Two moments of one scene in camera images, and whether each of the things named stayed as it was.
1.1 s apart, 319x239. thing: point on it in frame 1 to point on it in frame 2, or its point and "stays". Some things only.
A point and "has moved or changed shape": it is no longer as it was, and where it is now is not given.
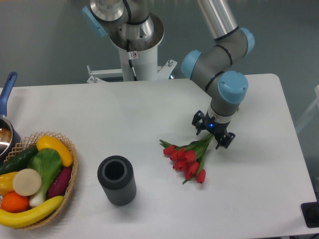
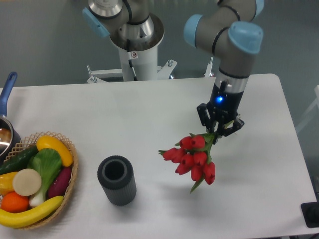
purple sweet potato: (60, 183) stays
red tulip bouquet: (189, 158) has moved or changed shape
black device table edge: (310, 212) stays
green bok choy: (48, 162) stays
